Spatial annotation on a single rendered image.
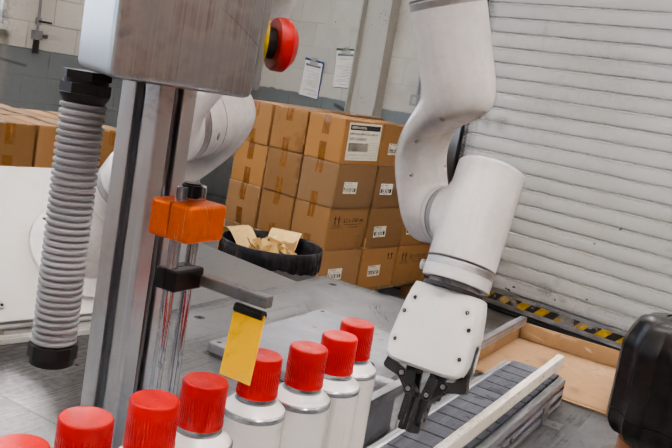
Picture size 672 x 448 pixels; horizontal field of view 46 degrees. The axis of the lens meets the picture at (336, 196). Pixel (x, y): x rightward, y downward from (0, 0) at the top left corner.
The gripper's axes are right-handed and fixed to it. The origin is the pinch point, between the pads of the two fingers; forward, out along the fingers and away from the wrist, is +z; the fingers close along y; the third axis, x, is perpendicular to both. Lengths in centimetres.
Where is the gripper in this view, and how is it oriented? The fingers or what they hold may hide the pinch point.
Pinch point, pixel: (413, 414)
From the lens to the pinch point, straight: 97.3
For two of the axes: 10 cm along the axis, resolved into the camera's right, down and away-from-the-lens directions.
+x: 4.2, 3.0, 8.5
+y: 8.5, 2.1, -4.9
